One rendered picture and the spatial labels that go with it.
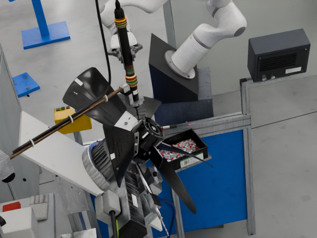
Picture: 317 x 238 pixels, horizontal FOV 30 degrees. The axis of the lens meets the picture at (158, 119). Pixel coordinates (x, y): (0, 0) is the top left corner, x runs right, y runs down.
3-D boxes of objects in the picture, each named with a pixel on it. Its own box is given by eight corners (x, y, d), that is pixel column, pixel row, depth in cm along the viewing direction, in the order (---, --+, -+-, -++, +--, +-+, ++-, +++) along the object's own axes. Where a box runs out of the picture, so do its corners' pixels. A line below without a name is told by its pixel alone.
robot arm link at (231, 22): (202, 32, 298) (233, -3, 286) (222, 59, 291) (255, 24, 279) (188, 30, 288) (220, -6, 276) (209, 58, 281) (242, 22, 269)
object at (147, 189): (136, 165, 233) (168, 238, 210) (132, 164, 231) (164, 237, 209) (140, 162, 232) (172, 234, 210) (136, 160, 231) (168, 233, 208)
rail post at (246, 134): (248, 235, 341) (243, 129, 295) (246, 231, 344) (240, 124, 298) (255, 234, 341) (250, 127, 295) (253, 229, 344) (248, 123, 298)
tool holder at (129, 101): (131, 111, 229) (127, 90, 223) (119, 105, 234) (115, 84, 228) (147, 100, 234) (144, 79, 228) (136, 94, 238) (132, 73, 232)
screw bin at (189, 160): (167, 175, 270) (165, 163, 266) (152, 155, 283) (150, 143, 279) (209, 158, 276) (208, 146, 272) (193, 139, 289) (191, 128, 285)
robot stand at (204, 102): (172, 196, 375) (153, 72, 320) (220, 191, 372) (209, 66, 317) (173, 231, 351) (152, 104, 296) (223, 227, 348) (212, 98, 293)
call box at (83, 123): (59, 138, 277) (54, 120, 271) (58, 125, 285) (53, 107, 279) (93, 131, 278) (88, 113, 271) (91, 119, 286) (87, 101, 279)
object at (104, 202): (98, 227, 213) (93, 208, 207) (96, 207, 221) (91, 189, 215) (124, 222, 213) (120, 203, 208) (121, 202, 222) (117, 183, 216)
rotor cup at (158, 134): (149, 167, 233) (171, 146, 229) (121, 151, 226) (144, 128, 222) (144, 145, 245) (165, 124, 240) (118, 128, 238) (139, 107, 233)
